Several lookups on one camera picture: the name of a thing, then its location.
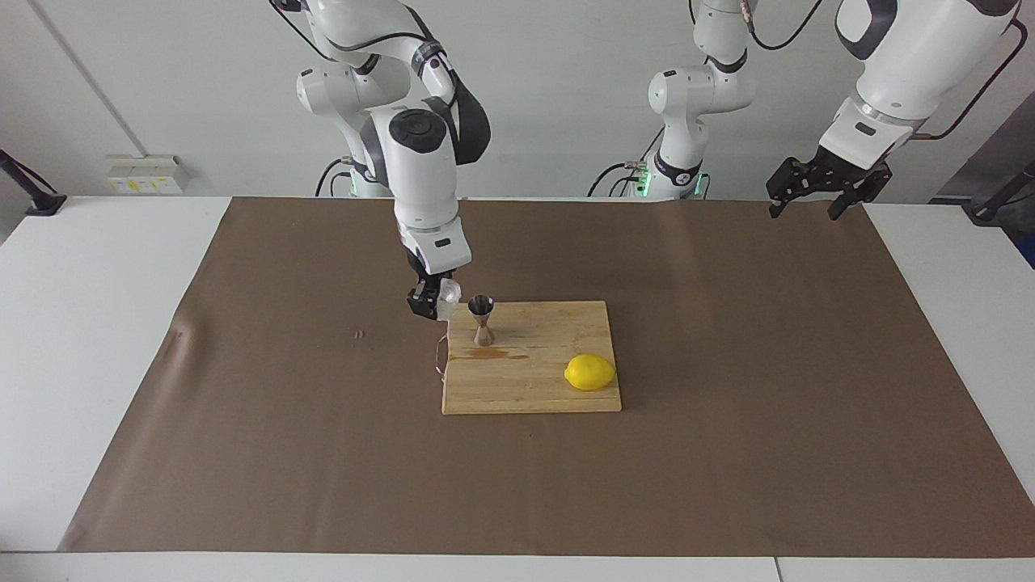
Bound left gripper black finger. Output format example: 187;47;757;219
826;166;893;221
767;156;813;220

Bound steel double jigger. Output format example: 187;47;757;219
468;294;496;348

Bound wooden cutting board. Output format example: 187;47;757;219
435;301;623;415

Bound black clamp stand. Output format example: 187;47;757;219
962;162;1035;227
0;150;67;217

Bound grey slanted panel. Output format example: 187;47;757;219
930;93;1035;203

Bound yellow lemon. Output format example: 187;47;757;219
564;353;617;392

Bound brown paper table mat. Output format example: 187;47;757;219
58;196;1035;559

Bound black right base cables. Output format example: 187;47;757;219
315;158;357;197

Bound black base cables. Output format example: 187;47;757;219
315;158;357;197
588;150;665;197

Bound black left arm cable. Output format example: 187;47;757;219
912;12;1035;142

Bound black left base cables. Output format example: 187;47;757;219
588;150;665;197

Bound white wall socket box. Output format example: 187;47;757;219
108;155;191;195

